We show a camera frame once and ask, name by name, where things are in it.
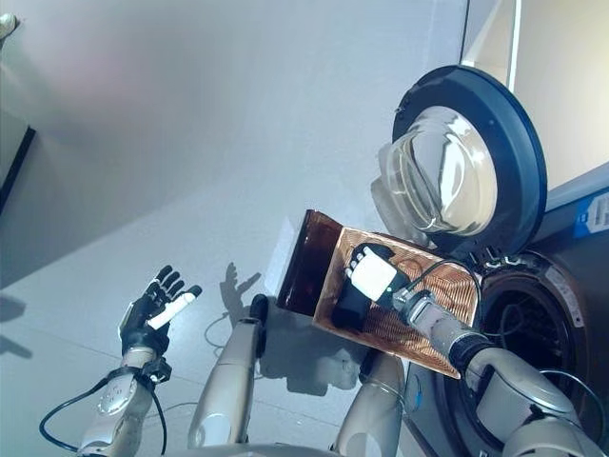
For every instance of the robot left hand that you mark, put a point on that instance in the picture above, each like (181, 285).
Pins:
(143, 333)

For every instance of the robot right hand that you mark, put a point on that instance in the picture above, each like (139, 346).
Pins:
(376, 276)

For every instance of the black cloth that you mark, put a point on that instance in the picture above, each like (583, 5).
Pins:
(351, 307)

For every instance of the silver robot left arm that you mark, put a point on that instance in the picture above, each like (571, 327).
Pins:
(119, 404)

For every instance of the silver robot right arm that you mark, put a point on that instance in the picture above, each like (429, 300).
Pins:
(504, 381)

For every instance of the dark grey washing machine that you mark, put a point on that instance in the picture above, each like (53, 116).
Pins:
(580, 285)

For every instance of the round glass washing machine door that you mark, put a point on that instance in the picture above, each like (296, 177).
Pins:
(518, 124)

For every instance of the rectangular wicker laundry basket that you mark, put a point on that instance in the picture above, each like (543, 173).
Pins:
(404, 338)

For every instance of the dark brown plastic stool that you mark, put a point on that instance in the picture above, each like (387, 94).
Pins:
(304, 266)

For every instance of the robot left leg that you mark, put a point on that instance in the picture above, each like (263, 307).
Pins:
(228, 385)

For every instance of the robot leg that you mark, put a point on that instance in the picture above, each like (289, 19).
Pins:
(228, 385)
(371, 404)

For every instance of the robot right leg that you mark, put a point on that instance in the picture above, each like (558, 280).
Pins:
(371, 404)

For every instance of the grey robot torso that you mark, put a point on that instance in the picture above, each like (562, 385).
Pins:
(266, 451)

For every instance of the blue white energy label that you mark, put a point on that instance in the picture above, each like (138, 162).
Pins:
(592, 214)

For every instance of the white counter cabinet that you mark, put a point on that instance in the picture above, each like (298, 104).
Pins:
(561, 71)

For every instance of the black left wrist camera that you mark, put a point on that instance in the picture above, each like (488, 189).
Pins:
(157, 371)

